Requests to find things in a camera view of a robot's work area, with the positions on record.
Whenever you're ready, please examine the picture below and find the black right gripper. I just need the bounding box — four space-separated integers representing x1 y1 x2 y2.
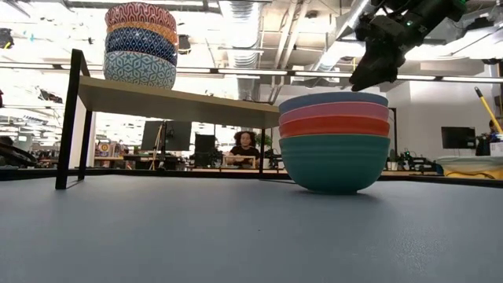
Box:
348 13 424 93

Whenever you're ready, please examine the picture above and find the plain orange-red bowl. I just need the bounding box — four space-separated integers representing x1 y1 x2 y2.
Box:
279 116 391 139

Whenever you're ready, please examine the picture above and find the plain teal green bowl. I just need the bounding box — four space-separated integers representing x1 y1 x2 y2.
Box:
279 134 391 196

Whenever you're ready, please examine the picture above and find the light blue star-patterned bowl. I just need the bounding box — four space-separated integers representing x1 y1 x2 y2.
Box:
102 50 178 90

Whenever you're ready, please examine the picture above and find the dark blue diamond-patterned bowl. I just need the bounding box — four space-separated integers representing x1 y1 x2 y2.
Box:
104 26 179 67

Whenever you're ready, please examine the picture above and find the black-framed wooden shelf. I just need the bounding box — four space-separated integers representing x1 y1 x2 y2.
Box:
54 48 282 191

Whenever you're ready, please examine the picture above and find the yellow pole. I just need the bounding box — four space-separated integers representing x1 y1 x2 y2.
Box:
473 86 503 134

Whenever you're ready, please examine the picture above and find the green potted plant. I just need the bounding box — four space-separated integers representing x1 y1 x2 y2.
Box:
255 133 274 159

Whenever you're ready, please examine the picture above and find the white bin with yellow cloth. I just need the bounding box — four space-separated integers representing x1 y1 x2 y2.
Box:
435 156 503 180

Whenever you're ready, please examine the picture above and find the small wooden box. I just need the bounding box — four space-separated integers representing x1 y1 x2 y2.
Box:
222 155 258 171

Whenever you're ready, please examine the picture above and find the black computer tower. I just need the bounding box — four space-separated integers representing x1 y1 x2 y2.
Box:
193 134 217 167

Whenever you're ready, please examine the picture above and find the black desk monitor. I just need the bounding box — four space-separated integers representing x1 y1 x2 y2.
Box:
164 120 193 153
140 120 165 153

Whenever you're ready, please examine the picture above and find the colourful box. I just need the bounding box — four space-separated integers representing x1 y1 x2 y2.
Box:
96 141 123 159

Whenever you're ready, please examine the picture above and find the black curved background object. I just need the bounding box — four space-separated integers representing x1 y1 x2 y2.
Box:
0 135 39 168

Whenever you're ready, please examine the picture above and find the silver ceiling duct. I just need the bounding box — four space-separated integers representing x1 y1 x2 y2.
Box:
314 0 378 72

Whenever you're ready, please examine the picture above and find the black wall monitor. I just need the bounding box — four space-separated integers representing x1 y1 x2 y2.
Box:
440 126 477 150

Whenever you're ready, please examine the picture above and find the black ceiling dome camera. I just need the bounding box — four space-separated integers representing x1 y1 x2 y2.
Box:
178 34 193 55

